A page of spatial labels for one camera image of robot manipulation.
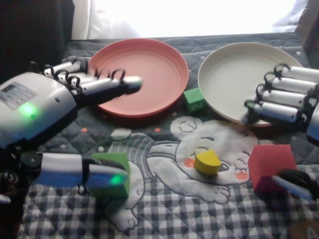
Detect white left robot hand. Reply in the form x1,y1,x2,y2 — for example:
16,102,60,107
0,61,145,194

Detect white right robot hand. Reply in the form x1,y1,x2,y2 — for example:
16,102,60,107
240,63,319,204

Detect large green foam cube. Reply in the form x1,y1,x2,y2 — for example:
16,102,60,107
89,152,131,199

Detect white plate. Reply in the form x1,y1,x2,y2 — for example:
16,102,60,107
198,42,304,127

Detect red block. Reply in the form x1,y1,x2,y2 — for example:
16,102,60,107
247,144,298,193

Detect small green cube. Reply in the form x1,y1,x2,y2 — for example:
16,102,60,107
183,87,206,114

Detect pink plate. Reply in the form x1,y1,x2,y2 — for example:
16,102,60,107
87,38,189,118

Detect yellow wedge block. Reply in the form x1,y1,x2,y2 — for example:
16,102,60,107
193,149,222,176

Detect white background sheet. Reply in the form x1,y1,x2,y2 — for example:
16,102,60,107
71,0,308,41

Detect grey bear print quilt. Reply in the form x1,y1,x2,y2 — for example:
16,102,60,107
17,33,319,239

